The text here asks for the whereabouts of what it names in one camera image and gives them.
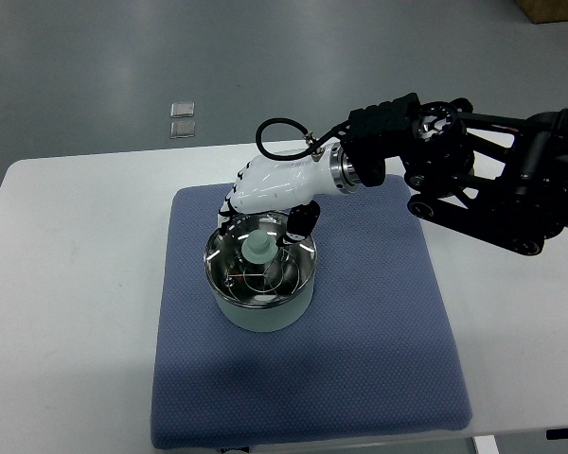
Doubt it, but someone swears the green steel pot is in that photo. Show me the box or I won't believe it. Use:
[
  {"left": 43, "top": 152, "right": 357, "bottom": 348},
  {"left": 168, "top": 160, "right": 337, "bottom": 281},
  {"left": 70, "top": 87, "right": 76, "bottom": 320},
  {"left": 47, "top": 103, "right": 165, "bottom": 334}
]
[{"left": 203, "top": 210, "right": 318, "bottom": 334}]

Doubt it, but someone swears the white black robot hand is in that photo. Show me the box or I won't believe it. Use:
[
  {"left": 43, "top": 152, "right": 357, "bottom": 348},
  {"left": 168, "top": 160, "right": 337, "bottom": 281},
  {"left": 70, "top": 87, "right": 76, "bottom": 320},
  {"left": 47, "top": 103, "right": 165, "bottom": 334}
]
[{"left": 218, "top": 143, "right": 359, "bottom": 246}]

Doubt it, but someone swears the cardboard box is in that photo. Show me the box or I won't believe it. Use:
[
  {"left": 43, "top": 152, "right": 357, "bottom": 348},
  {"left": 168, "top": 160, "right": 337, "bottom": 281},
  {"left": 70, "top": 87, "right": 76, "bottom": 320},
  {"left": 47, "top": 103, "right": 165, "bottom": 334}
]
[{"left": 516, "top": 0, "right": 568, "bottom": 25}]

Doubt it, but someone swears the blue quilted mat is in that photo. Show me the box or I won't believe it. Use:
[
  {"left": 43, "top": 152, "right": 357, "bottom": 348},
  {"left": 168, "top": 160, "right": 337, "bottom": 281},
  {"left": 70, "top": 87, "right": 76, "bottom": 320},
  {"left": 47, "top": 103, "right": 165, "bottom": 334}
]
[{"left": 151, "top": 176, "right": 471, "bottom": 449}]

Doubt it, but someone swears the wire steamer rack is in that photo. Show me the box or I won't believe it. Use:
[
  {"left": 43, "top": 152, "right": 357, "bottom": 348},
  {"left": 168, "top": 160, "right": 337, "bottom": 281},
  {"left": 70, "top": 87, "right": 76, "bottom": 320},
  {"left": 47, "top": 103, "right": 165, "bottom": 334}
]
[{"left": 223, "top": 255, "right": 299, "bottom": 303}]

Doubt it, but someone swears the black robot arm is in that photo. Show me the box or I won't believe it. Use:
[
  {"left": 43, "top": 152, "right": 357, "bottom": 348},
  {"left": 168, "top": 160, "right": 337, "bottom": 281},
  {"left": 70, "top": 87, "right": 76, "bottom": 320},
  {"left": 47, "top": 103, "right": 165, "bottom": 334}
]
[{"left": 334, "top": 93, "right": 568, "bottom": 255}]

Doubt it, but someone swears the black table control panel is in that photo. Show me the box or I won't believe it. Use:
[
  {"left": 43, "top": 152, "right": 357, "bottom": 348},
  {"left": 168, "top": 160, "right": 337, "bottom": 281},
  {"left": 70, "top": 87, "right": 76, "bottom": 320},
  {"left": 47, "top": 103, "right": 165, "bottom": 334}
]
[{"left": 546, "top": 428, "right": 568, "bottom": 441}]

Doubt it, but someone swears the glass lid green knob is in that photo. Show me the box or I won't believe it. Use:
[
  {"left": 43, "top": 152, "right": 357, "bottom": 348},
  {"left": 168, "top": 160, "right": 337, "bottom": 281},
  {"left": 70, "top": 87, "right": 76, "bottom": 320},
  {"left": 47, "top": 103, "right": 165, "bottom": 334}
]
[{"left": 204, "top": 211, "right": 317, "bottom": 309}]

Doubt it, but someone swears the white table leg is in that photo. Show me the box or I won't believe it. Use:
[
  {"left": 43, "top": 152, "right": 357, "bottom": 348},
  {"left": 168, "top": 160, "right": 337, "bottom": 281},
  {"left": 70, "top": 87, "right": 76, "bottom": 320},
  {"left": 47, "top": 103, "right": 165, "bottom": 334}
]
[{"left": 472, "top": 435, "right": 500, "bottom": 454}]

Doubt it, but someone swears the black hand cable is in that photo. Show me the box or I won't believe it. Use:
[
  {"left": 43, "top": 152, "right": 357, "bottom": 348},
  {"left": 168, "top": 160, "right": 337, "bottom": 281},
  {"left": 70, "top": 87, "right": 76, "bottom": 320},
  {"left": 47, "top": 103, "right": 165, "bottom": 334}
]
[{"left": 256, "top": 116, "right": 342, "bottom": 162}]

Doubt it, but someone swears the upper floor outlet plate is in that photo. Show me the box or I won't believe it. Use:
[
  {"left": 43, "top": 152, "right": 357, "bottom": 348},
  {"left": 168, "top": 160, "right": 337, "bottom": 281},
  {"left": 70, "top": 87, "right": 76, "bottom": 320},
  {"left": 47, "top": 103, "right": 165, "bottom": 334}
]
[{"left": 169, "top": 101, "right": 195, "bottom": 118}]

